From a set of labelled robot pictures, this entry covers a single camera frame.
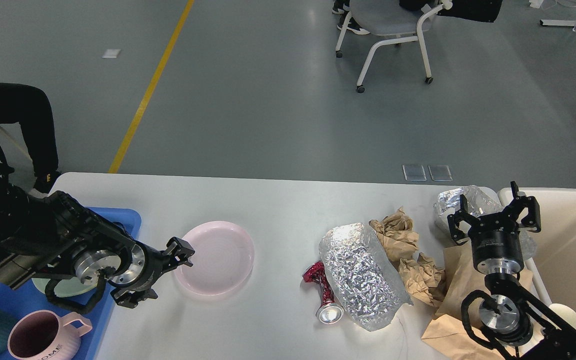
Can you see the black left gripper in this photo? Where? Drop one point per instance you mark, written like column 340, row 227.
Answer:
column 147, row 265

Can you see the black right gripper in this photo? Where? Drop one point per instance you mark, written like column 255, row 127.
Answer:
column 494, row 239

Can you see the pink plate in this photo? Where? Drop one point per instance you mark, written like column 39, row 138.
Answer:
column 223, row 259

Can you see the pink ribbed mug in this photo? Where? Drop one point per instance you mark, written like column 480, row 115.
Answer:
column 44, row 335

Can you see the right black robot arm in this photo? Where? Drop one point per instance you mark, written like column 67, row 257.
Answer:
column 507, row 317

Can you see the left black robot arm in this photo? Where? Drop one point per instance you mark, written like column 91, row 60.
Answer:
column 77, row 250

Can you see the small silver foil bag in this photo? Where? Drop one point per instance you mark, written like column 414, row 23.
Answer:
column 479, row 205

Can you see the light green plate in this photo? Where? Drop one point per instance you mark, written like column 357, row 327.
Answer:
column 65, row 287

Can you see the crumpled brown paper lower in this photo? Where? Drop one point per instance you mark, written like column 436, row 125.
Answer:
column 423, row 279

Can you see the crumpled brown paper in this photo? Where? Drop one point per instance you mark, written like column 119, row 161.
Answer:
column 397, row 236
column 423, row 279

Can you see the crumpled brown paper upper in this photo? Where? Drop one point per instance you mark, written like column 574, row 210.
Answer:
column 397, row 236

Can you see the flat brown paper bag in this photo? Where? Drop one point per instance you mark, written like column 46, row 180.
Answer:
column 446, row 333

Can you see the white paper cup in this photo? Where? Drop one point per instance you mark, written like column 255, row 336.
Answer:
column 565, row 312

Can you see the blue plastic tray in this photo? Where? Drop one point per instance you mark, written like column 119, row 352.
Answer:
column 28, row 298

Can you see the large silver foil bag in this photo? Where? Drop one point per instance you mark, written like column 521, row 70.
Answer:
column 362, row 276

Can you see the crushed red can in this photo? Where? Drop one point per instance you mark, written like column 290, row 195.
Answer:
column 329, row 312

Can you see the white desk leg base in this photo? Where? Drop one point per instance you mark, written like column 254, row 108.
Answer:
column 575, row 20

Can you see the grey white office chair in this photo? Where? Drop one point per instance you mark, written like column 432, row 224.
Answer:
column 386, row 18

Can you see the person in black left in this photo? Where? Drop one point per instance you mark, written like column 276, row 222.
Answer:
column 30, row 108

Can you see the walking person black sneakers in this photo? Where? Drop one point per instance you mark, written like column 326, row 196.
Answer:
column 341, row 8

